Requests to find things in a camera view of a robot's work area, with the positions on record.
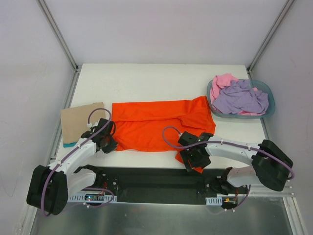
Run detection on orange t-shirt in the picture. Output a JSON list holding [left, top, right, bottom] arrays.
[[112, 95, 216, 174]]

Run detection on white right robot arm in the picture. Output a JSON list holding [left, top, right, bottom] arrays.
[[178, 132, 294, 195]]

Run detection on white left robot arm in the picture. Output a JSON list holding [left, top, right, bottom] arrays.
[[26, 118, 118, 216]]

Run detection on folded beige t-shirt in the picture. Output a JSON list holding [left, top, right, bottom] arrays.
[[61, 102, 104, 143]]

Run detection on folded teal t-shirt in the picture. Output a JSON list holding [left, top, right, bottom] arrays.
[[63, 142, 77, 148]]

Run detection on lavender t-shirt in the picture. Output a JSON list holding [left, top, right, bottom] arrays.
[[213, 80, 269, 116]]

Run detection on pink t-shirt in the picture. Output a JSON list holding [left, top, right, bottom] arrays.
[[209, 72, 267, 116]]

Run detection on blue plastic basket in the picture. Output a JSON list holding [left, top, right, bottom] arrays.
[[206, 79, 276, 119]]

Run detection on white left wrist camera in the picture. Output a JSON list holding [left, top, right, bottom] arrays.
[[87, 121, 99, 129]]

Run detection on right slotted cable duct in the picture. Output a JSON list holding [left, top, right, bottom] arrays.
[[205, 196, 223, 206]]

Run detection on slotted cable duct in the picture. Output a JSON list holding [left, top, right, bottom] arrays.
[[68, 192, 117, 204], [205, 196, 223, 206]]

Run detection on left slotted cable duct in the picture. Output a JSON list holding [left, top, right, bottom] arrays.
[[68, 192, 117, 204]]

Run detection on left aluminium frame post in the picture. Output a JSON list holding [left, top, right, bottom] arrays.
[[36, 0, 81, 71]]

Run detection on aluminium frame post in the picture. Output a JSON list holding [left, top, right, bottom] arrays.
[[247, 0, 296, 75], [36, 0, 81, 71]]

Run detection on right aluminium frame post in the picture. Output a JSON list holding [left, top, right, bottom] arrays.
[[247, 0, 296, 75]]

